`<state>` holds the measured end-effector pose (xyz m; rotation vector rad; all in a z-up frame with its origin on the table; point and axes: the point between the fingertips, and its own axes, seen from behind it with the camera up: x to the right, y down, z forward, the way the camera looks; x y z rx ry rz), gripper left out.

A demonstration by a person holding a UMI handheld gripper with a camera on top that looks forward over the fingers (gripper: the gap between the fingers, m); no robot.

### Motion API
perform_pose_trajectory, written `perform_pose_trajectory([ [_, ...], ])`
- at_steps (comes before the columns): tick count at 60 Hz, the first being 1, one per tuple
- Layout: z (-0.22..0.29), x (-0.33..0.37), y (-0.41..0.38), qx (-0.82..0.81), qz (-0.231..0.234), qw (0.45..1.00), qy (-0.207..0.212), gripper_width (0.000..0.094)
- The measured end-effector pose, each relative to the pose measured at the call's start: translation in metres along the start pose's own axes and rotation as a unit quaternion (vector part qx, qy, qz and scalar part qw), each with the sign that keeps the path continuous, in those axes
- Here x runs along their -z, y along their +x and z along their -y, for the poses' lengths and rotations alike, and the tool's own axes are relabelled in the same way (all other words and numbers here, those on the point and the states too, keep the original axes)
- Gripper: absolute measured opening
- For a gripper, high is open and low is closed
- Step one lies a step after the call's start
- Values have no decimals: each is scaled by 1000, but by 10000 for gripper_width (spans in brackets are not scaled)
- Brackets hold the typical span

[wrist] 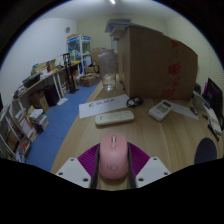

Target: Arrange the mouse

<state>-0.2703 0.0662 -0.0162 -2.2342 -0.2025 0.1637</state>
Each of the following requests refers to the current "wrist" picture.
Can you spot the white shelf unit with books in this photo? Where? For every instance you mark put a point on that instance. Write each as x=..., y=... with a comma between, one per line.
x=16, y=133

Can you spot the dark blue mouse pad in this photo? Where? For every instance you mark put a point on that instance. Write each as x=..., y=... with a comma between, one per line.
x=205, y=151

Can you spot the black monitor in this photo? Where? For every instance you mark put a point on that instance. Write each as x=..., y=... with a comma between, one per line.
x=214, y=96

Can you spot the small white paper sheet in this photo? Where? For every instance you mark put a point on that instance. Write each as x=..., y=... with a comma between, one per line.
x=185, y=110

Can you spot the stacked cardboard boxes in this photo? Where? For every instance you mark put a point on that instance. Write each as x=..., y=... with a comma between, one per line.
x=95, y=60

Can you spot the pink computer mouse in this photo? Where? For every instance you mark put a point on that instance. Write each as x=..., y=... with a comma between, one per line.
x=114, y=156

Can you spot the ceiling light tube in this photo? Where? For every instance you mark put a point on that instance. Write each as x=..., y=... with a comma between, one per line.
x=112, y=1

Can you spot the long flat white remote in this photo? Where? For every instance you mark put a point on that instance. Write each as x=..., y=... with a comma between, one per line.
x=115, y=117

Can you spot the open white book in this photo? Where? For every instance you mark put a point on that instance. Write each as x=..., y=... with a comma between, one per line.
x=213, y=120

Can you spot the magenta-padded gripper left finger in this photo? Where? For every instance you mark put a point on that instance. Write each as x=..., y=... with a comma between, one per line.
x=86, y=163

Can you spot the round wall clock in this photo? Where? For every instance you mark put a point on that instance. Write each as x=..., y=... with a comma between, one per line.
x=67, y=29

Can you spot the blue white display cabinet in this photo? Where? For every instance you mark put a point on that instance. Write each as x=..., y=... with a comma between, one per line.
x=78, y=48

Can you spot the large brown cardboard box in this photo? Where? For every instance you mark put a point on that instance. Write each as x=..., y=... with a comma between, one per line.
x=156, y=63

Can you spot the black stand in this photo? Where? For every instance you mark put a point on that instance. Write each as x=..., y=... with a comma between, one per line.
x=70, y=73

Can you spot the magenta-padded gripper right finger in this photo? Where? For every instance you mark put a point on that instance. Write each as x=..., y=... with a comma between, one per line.
x=140, y=161

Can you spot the clear glass jar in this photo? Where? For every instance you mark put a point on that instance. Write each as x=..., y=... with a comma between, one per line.
x=107, y=70

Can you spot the black computer tower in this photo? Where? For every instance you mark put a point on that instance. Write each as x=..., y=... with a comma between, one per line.
x=52, y=96

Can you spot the grey paper stack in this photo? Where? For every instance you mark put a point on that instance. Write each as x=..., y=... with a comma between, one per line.
x=118, y=28

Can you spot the large white paper sheet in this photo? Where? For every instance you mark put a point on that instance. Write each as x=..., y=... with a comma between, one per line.
x=100, y=106

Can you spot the open cardboard box with items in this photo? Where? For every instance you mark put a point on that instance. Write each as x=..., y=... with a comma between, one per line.
x=89, y=80

